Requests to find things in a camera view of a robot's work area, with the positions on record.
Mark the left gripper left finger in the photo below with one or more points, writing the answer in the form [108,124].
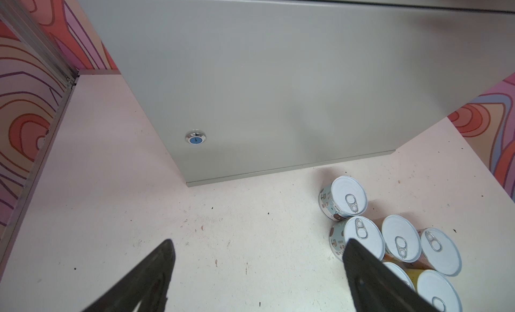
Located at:
[145,287]

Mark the teal label can centre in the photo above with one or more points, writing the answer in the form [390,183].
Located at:
[360,229]

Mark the grey metal cabinet box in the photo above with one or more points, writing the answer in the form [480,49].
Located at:
[283,84]

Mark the teal label can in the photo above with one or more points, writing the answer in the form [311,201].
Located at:
[343,198]
[360,229]

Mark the yellow label can front-left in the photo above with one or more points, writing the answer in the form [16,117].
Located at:
[400,273]

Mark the yellow label can front-right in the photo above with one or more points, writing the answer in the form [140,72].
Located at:
[435,288]

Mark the red label can right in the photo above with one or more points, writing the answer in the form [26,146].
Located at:
[439,252]

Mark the blue cabinet lock button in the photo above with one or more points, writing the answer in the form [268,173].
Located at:
[195,137]

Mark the orange label can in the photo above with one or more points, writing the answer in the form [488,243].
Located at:
[401,239]

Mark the teal label can back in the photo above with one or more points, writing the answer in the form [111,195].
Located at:
[343,198]

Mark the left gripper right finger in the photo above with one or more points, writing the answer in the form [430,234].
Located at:
[373,287]

